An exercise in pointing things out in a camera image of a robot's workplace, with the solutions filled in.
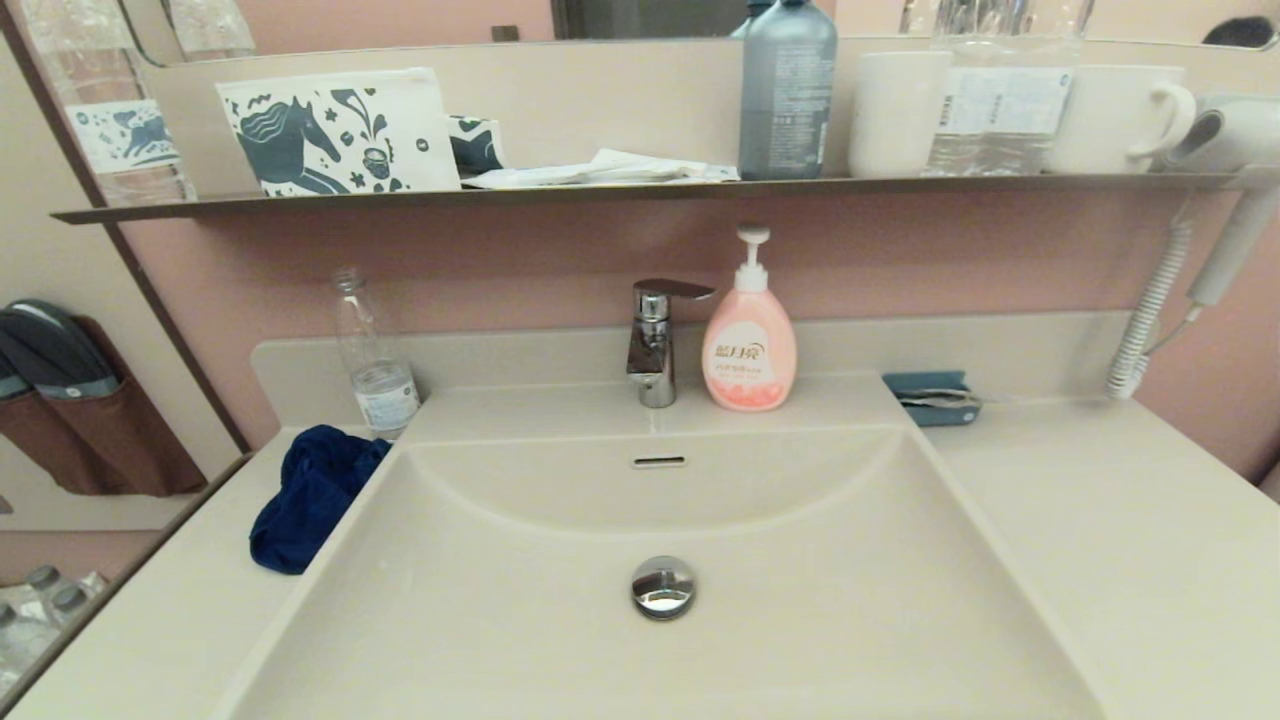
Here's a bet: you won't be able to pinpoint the white coiled dryer cord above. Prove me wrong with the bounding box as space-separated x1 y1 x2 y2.
1105 215 1203 401

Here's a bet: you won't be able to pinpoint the shrink-wrapped water bottle pack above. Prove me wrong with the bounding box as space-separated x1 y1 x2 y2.
0 565 111 691

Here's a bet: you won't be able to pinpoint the dark metal wall shelf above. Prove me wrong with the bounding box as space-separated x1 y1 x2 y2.
50 172 1280 225

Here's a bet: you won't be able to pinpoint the chrome drain stopper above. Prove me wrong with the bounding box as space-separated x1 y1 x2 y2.
630 555 697 622

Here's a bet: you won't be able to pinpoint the white handleless cup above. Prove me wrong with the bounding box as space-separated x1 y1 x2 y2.
848 50 951 179

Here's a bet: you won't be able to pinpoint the pink soap pump bottle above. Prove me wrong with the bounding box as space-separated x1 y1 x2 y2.
700 226 798 413

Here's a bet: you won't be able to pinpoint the blue terry cloth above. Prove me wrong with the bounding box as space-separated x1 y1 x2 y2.
249 424 393 576

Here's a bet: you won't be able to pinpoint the chrome sink faucet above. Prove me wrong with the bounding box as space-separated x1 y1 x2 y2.
626 278 716 409

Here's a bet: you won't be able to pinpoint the white mug with handle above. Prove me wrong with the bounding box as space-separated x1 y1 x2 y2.
1045 65 1198 176

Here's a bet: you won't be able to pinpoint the white hair dryer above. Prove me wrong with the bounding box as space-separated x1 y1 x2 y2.
1165 93 1280 307

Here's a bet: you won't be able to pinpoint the small blue print pouch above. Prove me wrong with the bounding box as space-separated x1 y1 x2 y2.
447 115 506 178

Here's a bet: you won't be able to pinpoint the white paper packets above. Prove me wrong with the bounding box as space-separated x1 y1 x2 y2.
462 148 741 189

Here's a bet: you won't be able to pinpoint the small clear water bottle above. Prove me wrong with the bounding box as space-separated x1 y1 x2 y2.
334 266 423 441

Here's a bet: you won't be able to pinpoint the large horse print pouch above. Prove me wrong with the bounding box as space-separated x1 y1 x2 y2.
215 67 463 198

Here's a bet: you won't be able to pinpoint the wall mirror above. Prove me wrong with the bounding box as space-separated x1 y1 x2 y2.
115 0 1280 68

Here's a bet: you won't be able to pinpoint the grey toiletry bottle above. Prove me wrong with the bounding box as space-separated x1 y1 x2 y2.
738 0 839 182

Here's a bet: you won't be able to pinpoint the teal blue box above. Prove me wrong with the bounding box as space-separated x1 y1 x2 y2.
882 371 983 428

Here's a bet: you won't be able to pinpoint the beige moulded sink basin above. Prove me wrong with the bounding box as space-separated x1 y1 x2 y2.
215 375 1111 720

